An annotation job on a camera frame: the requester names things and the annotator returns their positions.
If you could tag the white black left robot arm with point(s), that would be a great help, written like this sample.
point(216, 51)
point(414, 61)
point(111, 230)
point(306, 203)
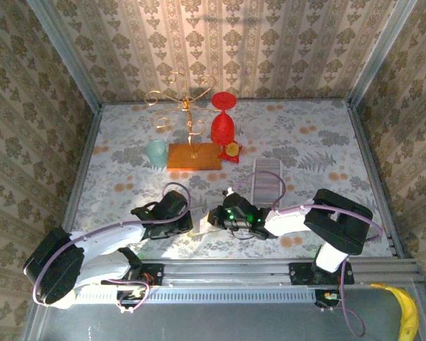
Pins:
point(103, 245)

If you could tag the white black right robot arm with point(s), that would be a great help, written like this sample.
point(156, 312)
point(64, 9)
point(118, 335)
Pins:
point(287, 222)

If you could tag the pale teal cup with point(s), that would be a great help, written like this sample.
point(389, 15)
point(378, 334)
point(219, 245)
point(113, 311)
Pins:
point(156, 152)

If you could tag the aluminium base beam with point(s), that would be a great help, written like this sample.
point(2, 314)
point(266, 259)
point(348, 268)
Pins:
point(227, 271)

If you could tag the small black mounting plate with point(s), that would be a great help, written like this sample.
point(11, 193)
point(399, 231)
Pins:
point(156, 275)

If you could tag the red and yellow small packet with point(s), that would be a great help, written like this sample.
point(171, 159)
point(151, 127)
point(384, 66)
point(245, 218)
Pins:
point(230, 151)

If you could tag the wide black mounting plate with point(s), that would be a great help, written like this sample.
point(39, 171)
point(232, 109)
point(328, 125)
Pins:
point(301, 273)

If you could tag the small circuit board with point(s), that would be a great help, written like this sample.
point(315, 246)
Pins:
point(328, 296)
point(131, 294)

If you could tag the red plastic goblet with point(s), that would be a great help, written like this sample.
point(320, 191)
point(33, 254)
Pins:
point(222, 129)

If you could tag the yellow banana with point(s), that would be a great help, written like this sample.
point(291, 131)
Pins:
point(410, 319)

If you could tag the aluminium frame rail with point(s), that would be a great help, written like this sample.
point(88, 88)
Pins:
point(374, 177)
point(79, 181)

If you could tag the aluminium frame post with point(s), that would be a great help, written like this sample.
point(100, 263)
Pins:
point(380, 49)
point(66, 57)

